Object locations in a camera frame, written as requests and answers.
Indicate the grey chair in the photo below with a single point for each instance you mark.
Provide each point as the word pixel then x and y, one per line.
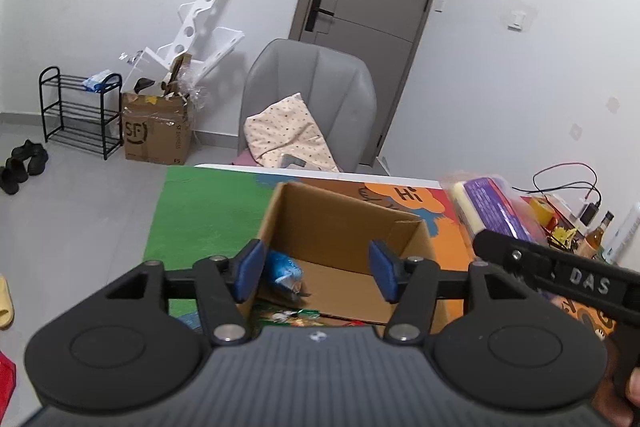
pixel 310 77

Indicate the blue white pouch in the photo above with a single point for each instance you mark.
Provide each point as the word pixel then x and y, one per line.
pixel 96 81

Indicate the brown glass bottle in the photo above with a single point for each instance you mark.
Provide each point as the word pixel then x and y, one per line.
pixel 595 239

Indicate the white power strip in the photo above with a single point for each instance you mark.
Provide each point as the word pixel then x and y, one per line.
pixel 567 209

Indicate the black shoe rack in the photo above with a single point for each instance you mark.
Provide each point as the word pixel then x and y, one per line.
pixel 75 107

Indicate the purple snack packet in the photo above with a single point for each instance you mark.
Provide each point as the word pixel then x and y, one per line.
pixel 490 202

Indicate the clear plastic wrap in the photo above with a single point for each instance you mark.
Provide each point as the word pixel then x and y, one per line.
pixel 192 84

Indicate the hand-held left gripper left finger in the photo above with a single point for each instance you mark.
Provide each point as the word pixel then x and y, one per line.
pixel 250 269

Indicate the person's right hand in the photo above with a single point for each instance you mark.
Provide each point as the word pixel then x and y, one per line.
pixel 635 389

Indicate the black charger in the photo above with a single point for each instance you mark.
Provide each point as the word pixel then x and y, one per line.
pixel 590 212

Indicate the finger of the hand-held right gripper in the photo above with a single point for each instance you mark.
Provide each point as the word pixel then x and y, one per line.
pixel 505 252

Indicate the blue snack packet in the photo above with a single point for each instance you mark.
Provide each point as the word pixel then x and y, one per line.
pixel 280 267

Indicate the cardboard box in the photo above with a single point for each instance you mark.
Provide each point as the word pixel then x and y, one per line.
pixel 325 217

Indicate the polka dot cushion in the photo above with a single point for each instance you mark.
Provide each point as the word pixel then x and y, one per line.
pixel 285 127

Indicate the colourful cat mat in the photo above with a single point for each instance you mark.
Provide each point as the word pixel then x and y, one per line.
pixel 200 217

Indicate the brown printed shipping box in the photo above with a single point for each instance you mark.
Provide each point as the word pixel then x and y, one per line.
pixel 160 142

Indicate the white spray bottle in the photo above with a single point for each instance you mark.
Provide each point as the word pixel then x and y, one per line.
pixel 625 237

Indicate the yellow tape roll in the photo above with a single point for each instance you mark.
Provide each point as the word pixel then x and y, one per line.
pixel 540 209

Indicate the black shoe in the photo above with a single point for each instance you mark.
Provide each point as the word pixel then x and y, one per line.
pixel 32 157
pixel 12 177

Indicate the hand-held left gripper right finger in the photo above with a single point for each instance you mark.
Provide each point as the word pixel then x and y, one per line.
pixel 382 272

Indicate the red cloth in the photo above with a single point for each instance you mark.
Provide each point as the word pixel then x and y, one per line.
pixel 6 379

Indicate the white light switch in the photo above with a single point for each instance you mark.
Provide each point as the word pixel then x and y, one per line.
pixel 516 18

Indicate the yellow slipper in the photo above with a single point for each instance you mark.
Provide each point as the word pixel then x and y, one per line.
pixel 5 302

